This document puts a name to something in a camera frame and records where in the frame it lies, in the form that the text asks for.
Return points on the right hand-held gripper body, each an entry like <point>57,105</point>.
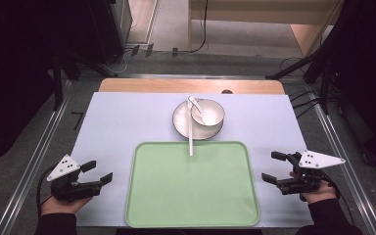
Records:
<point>306,178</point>

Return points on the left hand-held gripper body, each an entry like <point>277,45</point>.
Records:
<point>66,182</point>

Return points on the person's right hand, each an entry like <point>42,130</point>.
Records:
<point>321,194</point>

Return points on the person's left hand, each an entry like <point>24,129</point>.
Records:
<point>62,206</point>

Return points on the pale blue table mat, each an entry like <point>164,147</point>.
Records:
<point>111,130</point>

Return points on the green plastic tray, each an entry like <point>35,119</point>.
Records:
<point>192,189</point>

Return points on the white bowl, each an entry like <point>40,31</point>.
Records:
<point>212,112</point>

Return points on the white chopsticks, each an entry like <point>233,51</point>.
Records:
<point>190,137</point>

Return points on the black tripod stand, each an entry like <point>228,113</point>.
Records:
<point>302,63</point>

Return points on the white round plate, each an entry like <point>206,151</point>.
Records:
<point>181,122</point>

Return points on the white ceramic spoon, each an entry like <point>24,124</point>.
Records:
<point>198,107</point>

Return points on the black cabinet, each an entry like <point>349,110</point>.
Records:
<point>106,29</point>

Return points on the light wooden bench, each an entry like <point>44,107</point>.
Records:
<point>258,11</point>

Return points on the metal floor rail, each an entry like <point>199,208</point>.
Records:
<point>346,163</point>
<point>36,156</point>

